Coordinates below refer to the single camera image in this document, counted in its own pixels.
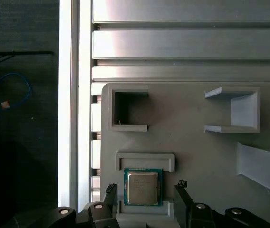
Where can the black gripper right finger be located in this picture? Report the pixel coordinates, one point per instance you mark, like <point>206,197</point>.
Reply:
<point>185,213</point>

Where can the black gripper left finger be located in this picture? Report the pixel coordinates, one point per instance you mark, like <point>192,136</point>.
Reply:
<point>106,213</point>

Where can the silver CPU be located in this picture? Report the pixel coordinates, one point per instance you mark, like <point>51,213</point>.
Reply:
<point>142,187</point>

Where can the grey parts rack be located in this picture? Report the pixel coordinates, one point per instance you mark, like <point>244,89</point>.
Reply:
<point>185,147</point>

